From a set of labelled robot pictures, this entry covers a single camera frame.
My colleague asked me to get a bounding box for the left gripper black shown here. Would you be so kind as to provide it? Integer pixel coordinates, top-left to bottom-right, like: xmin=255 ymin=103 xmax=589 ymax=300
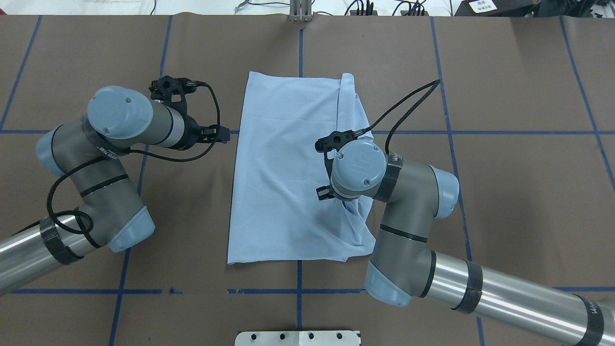
xmin=179 ymin=116 xmax=231 ymax=150

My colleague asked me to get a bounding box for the light blue t-shirt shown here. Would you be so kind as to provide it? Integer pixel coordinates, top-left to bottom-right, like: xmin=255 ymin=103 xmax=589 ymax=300
xmin=227 ymin=72 xmax=376 ymax=265

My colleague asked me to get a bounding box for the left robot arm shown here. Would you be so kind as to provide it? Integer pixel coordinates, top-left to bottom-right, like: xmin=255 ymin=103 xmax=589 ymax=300
xmin=1 ymin=76 xmax=229 ymax=295

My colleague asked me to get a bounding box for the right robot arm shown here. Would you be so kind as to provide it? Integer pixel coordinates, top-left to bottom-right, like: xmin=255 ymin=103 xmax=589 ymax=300
xmin=319 ymin=135 xmax=614 ymax=346

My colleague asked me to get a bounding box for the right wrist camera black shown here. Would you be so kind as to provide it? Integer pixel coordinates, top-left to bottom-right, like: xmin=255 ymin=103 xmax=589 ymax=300
xmin=314 ymin=129 xmax=366 ymax=160

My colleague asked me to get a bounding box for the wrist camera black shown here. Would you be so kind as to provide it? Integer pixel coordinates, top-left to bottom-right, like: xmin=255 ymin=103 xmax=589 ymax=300
xmin=148 ymin=76 xmax=197 ymax=107
xmin=314 ymin=129 xmax=366 ymax=160

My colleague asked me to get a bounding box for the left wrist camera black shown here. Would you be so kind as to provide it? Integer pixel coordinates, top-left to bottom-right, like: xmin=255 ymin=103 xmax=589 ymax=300
xmin=148 ymin=76 xmax=197 ymax=107

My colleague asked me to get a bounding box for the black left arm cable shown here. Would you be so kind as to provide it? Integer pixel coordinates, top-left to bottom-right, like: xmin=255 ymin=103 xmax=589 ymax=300
xmin=46 ymin=81 xmax=221 ymax=236

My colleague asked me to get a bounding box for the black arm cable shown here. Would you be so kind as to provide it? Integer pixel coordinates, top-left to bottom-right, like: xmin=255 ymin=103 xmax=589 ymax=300
xmin=46 ymin=81 xmax=221 ymax=236
xmin=356 ymin=79 xmax=442 ymax=149

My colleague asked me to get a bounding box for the aluminium frame post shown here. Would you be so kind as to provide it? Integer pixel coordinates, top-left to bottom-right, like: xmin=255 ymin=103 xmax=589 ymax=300
xmin=288 ymin=0 xmax=314 ymax=22

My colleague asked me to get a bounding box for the white pedestal base plate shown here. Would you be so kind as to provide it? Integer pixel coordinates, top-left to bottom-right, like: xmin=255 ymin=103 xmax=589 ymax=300
xmin=234 ymin=330 xmax=362 ymax=346

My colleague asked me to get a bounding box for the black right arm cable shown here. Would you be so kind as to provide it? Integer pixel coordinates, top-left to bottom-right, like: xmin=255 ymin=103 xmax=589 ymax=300
xmin=356 ymin=79 xmax=442 ymax=149

